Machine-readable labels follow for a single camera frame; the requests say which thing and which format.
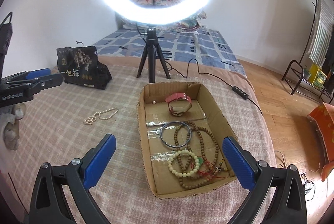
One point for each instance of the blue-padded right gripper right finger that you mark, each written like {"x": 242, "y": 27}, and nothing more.
{"x": 288, "y": 204}

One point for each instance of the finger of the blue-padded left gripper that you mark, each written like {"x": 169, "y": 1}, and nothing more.
{"x": 39, "y": 73}
{"x": 39, "y": 83}

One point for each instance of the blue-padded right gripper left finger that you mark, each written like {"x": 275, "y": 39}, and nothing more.
{"x": 48, "y": 203}

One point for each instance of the dark blue bangle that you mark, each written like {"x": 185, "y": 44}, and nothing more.
{"x": 175, "y": 135}

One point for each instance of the red strap gold watch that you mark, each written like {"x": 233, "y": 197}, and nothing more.
{"x": 178, "y": 103}

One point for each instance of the white gloved left hand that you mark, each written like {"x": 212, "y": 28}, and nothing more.
{"x": 10, "y": 118}

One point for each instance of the black plum snack bag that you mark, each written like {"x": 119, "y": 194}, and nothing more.
{"x": 81, "y": 66}

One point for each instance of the orange gift box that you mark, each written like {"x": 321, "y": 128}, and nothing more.
{"x": 322, "y": 117}

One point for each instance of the black metal rack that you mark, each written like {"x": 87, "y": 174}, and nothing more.
{"x": 297, "y": 75}

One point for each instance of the black mini tripod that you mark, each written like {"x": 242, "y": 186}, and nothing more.
{"x": 152, "y": 50}

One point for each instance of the cardboard box tray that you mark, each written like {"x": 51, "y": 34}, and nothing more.
{"x": 197, "y": 168}

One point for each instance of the yellow green box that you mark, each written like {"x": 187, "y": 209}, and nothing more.
{"x": 317, "y": 77}

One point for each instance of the striped hanging towel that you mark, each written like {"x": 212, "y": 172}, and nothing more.
{"x": 321, "y": 33}

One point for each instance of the blue patterned bed sheet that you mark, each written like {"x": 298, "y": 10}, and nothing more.
{"x": 207, "y": 46}

